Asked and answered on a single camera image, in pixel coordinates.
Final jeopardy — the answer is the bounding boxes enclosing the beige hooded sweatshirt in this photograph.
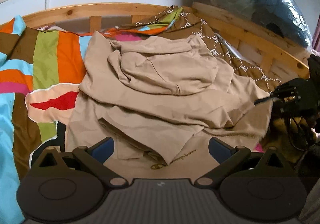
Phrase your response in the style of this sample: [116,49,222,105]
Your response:
[65,32,273,181]

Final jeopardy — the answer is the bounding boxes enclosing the beige cushion with red shape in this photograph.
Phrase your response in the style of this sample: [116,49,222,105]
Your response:
[24,83,79,125]

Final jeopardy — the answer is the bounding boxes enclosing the silver patterned satin sheet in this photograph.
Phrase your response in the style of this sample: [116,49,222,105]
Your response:
[216,33,242,59]

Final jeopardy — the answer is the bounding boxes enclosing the colourful striped brown duvet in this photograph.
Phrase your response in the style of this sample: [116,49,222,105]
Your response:
[1,6,280,223]

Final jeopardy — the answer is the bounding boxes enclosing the wooden bed frame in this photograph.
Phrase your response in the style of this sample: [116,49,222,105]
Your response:
[23,2,309,79]

